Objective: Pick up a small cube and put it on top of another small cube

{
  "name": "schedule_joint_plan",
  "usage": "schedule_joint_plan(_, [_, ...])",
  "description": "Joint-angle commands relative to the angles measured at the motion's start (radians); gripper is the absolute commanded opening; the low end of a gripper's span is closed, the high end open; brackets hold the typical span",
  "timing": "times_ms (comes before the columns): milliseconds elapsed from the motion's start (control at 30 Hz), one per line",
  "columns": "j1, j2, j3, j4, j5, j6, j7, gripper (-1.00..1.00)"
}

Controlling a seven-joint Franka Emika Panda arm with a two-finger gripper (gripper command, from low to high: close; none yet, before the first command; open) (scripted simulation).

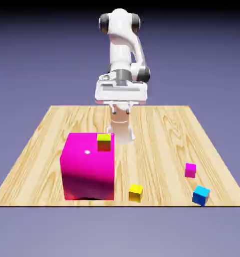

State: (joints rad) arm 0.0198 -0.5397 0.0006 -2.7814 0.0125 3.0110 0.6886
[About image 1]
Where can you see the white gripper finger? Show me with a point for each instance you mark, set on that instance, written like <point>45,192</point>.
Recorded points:
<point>113,109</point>
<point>128,109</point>

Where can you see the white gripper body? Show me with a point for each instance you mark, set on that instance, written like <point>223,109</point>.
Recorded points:
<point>121,94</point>

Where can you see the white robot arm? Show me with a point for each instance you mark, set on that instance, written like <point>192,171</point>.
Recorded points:
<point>119,44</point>

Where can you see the small yellow cube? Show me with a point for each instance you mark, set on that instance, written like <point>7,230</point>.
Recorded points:
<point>104,143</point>
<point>135,192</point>

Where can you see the small magenta cube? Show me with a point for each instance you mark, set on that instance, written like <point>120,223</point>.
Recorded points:
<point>190,170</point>

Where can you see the small blue cube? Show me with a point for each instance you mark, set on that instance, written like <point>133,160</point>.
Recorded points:
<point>200,195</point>

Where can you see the large magenta box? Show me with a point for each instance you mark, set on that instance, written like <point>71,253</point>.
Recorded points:
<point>87,168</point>

